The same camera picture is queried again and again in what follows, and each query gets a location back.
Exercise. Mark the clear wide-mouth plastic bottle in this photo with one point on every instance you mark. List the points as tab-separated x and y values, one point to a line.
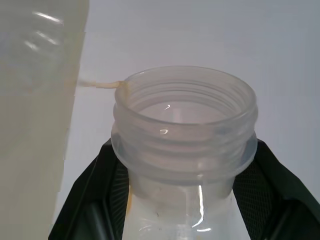
185	155

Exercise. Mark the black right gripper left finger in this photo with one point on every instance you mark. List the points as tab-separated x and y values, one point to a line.
92	205

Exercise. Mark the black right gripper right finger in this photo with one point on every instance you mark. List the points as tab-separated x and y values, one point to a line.
280	205

